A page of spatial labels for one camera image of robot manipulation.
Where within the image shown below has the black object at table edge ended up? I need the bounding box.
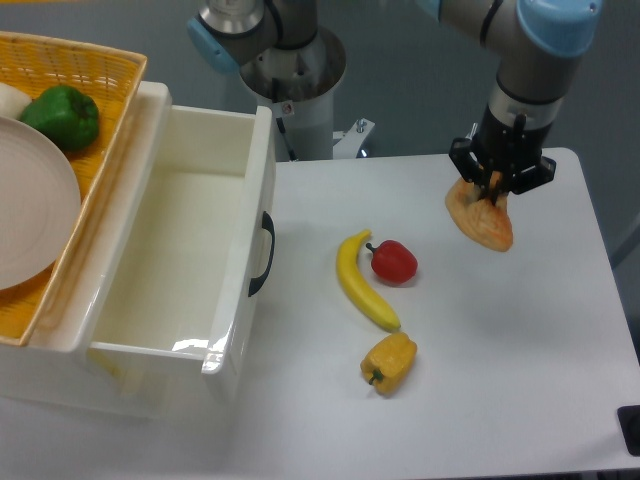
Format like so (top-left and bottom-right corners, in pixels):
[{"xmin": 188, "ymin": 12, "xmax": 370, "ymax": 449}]
[{"xmin": 617, "ymin": 405, "xmax": 640, "ymax": 457}]

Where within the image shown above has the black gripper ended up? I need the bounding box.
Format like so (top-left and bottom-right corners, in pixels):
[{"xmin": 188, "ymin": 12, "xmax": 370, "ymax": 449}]
[{"xmin": 449, "ymin": 103, "xmax": 557, "ymax": 206}]

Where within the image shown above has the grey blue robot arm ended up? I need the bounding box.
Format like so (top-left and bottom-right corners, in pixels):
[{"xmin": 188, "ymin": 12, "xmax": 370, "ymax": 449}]
[{"xmin": 187, "ymin": 1, "xmax": 602, "ymax": 202}]

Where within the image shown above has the white radish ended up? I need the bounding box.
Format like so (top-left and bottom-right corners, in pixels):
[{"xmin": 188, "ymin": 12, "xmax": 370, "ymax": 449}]
[{"xmin": 0, "ymin": 83, "xmax": 32, "ymax": 120}]

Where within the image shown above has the pink plate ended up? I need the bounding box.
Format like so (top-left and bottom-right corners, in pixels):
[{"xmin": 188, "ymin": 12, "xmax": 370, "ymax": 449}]
[{"xmin": 1, "ymin": 118, "xmax": 81, "ymax": 289}]

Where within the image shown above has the black drawer handle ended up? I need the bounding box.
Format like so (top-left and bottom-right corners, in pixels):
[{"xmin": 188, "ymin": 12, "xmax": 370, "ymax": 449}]
[{"xmin": 248, "ymin": 211, "xmax": 276, "ymax": 297}]

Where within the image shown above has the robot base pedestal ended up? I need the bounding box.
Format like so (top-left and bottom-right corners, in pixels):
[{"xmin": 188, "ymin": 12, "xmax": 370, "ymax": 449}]
[{"xmin": 240, "ymin": 26, "xmax": 346, "ymax": 161}]

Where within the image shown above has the red bell pepper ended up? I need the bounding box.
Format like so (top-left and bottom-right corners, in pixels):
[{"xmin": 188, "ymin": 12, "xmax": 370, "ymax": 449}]
[{"xmin": 365, "ymin": 240, "xmax": 418, "ymax": 285}]

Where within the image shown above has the yellow banana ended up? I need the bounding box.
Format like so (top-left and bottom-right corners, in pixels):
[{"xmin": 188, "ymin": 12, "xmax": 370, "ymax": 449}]
[{"xmin": 335, "ymin": 229, "xmax": 401, "ymax": 332}]

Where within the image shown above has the white metal bracket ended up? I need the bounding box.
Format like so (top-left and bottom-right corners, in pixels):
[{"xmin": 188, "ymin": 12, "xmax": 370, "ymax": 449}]
[{"xmin": 333, "ymin": 118, "xmax": 376, "ymax": 160}]

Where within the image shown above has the yellow bell pepper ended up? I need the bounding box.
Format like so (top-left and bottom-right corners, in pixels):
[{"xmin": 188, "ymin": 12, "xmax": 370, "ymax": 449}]
[{"xmin": 360, "ymin": 332, "xmax": 417, "ymax": 396}]

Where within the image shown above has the white open upper drawer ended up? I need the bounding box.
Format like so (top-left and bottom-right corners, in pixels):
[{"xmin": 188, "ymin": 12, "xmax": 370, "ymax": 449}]
[{"xmin": 92, "ymin": 106, "xmax": 275, "ymax": 400}]

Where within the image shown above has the yellow woven basket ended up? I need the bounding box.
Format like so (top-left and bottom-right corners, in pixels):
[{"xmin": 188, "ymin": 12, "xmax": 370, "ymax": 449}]
[{"xmin": 1, "ymin": 31, "xmax": 147, "ymax": 347}]

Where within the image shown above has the triangle bread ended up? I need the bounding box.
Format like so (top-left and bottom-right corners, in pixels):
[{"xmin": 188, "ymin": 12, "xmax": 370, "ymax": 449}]
[{"xmin": 445, "ymin": 178, "xmax": 514, "ymax": 252}]

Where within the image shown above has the green bell pepper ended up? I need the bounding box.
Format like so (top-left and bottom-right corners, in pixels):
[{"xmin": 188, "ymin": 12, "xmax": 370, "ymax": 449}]
[{"xmin": 19, "ymin": 85, "xmax": 100, "ymax": 152}]

